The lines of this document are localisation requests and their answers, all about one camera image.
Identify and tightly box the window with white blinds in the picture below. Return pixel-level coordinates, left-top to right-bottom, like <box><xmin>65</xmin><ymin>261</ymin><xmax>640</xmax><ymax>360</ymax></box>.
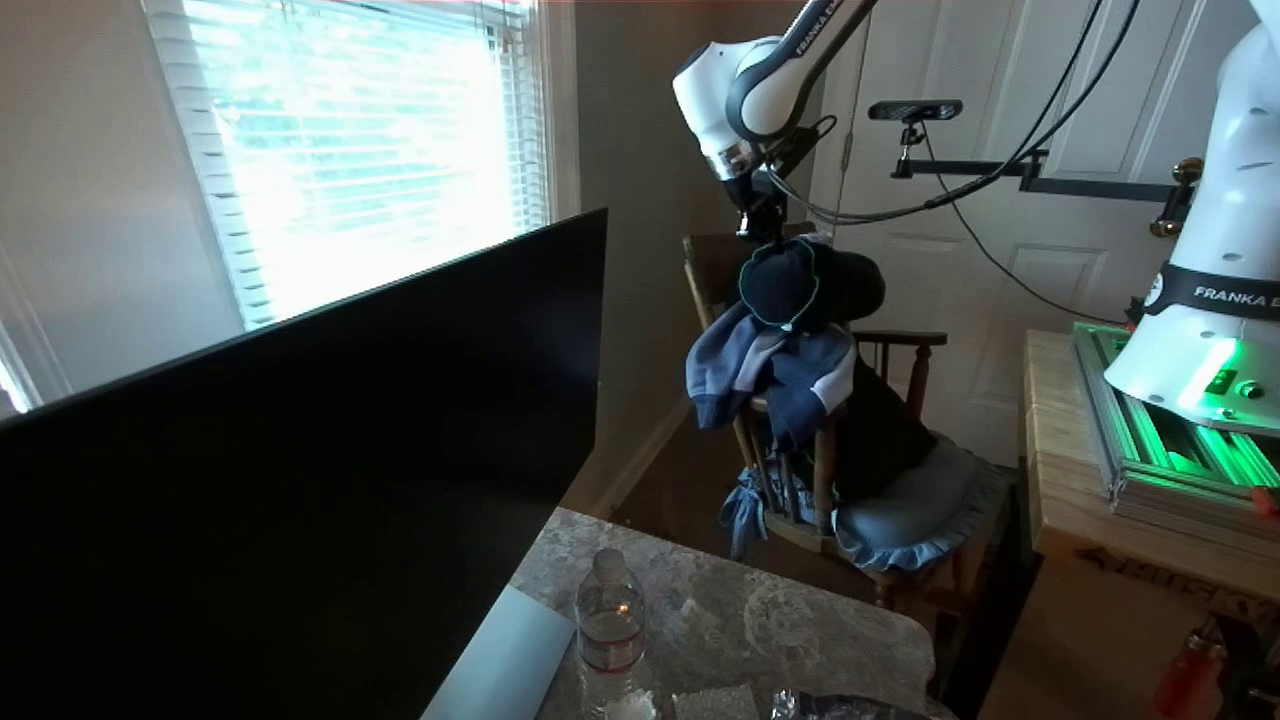
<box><xmin>137</xmin><ymin>0</ymin><xmax>561</xmax><ymax>335</ymax></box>

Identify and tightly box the light wooden robot table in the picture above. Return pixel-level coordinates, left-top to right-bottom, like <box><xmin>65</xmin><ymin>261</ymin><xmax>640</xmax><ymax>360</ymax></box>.
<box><xmin>1017</xmin><ymin>326</ymin><xmax>1280</xmax><ymax>609</ymax></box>

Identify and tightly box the light blue flat sheet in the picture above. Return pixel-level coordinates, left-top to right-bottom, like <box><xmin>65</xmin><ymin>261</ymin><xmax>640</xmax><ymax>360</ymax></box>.
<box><xmin>419</xmin><ymin>584</ymin><xmax>580</xmax><ymax>720</ymax></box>

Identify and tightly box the dark blue hooded garment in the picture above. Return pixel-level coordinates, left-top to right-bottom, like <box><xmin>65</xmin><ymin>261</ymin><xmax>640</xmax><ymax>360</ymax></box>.
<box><xmin>736</xmin><ymin>238</ymin><xmax>888</xmax><ymax>340</ymax></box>

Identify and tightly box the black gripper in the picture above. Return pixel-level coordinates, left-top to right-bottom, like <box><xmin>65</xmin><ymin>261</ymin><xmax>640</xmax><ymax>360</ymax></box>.
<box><xmin>723</xmin><ymin>156</ymin><xmax>808</xmax><ymax>251</ymax></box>

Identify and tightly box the thin black camera cable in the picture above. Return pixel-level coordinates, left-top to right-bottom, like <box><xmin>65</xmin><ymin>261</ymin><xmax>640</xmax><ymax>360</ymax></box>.
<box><xmin>915</xmin><ymin>131</ymin><xmax>1141</xmax><ymax>332</ymax></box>

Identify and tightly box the blue seat cushion with ties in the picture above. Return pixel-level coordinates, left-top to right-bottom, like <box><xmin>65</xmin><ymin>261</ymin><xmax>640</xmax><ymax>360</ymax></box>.
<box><xmin>715</xmin><ymin>433</ymin><xmax>1017</xmax><ymax>581</ymax></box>

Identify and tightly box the brass door knob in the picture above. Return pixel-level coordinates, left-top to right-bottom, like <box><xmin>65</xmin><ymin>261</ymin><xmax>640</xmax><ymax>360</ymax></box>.
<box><xmin>1149</xmin><ymin>154</ymin><xmax>1214</xmax><ymax>245</ymax></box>

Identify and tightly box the blue and white jacket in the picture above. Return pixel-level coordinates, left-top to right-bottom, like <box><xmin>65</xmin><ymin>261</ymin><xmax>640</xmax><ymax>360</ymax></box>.
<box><xmin>681</xmin><ymin>298</ymin><xmax>859</xmax><ymax>465</ymax></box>

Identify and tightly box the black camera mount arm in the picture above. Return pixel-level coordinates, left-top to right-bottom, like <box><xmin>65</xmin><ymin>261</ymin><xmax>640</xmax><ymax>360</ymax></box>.
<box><xmin>888</xmin><ymin>121</ymin><xmax>1180</xmax><ymax>207</ymax></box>

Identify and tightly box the black flat screen TV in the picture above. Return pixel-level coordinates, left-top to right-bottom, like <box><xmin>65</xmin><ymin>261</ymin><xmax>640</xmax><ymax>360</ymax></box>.
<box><xmin>0</xmin><ymin>204</ymin><xmax>612</xmax><ymax>720</ymax></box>

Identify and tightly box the black garment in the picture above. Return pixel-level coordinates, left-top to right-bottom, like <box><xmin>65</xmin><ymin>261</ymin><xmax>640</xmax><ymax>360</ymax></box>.
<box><xmin>829</xmin><ymin>350</ymin><xmax>939</xmax><ymax>509</ymax></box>

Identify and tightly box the black camera on mount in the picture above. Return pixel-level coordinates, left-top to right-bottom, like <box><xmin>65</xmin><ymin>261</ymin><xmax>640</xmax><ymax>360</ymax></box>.
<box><xmin>870</xmin><ymin>95</ymin><xmax>967</xmax><ymax>128</ymax></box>

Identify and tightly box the green lit metal base plate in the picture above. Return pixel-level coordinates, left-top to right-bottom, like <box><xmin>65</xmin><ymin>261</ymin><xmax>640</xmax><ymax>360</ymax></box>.
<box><xmin>1072</xmin><ymin>318</ymin><xmax>1280</xmax><ymax>514</ymax></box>

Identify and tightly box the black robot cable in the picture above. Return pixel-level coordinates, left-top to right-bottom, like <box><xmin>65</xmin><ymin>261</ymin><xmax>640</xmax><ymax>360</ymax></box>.
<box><xmin>778</xmin><ymin>0</ymin><xmax>1153</xmax><ymax>232</ymax></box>

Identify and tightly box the brown wooden chair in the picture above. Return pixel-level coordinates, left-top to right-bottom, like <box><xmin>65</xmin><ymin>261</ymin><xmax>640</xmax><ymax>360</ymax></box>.
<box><xmin>675</xmin><ymin>232</ymin><xmax>1017</xmax><ymax>634</ymax></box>

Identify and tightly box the red tool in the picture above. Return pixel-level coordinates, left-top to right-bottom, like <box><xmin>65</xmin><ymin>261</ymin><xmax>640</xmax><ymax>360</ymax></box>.
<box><xmin>1153</xmin><ymin>620</ymin><xmax>1232</xmax><ymax>720</ymax></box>

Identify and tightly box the clear plastic water bottle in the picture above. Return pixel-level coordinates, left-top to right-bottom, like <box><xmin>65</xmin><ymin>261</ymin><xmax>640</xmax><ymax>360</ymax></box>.
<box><xmin>572</xmin><ymin>543</ymin><xmax>650</xmax><ymax>712</ymax></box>

